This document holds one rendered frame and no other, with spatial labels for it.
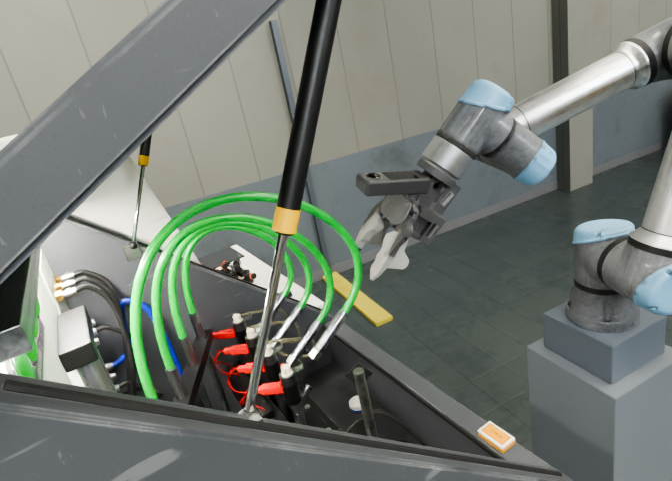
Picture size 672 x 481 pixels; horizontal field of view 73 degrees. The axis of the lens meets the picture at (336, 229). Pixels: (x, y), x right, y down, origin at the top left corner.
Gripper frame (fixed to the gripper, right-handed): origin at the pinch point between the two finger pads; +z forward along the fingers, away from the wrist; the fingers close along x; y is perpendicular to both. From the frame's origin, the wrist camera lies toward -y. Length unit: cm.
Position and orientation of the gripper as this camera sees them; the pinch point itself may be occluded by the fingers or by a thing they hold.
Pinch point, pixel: (361, 261)
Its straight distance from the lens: 78.4
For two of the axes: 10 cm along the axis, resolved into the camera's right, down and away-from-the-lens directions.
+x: -3.6, -4.6, 8.1
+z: -5.5, 8.1, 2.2
